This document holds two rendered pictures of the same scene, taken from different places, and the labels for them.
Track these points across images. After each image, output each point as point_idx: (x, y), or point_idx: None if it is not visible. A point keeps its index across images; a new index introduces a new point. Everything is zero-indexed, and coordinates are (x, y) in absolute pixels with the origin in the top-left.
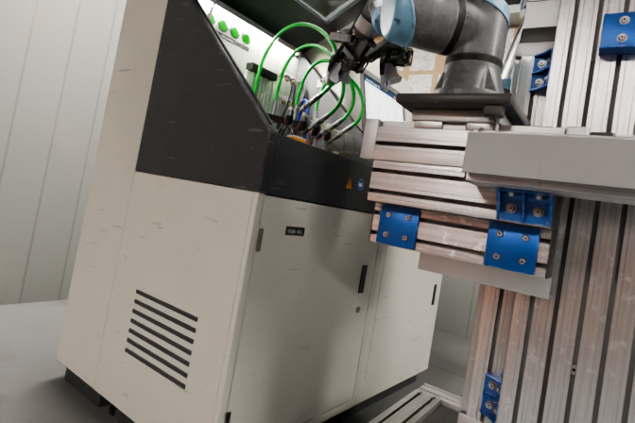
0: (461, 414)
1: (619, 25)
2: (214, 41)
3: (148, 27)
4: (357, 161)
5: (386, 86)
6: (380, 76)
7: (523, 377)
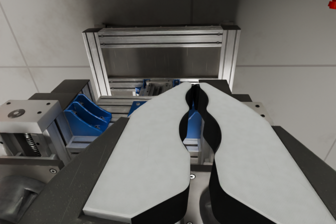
0: (146, 83)
1: None
2: None
3: None
4: None
5: (198, 108)
6: (135, 110)
7: None
